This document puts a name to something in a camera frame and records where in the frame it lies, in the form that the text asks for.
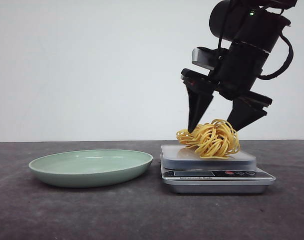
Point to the yellow vermicelli bundle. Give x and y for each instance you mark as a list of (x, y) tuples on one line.
[(215, 140)]

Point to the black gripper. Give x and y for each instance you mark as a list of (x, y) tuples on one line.
[(232, 78)]

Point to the light green plate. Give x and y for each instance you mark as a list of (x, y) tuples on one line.
[(90, 168)]

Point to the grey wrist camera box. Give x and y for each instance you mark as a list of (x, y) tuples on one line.
[(208, 58)]

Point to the silver digital kitchen scale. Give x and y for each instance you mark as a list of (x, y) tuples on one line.
[(184, 172)]

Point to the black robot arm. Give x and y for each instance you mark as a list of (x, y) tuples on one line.
[(253, 32)]

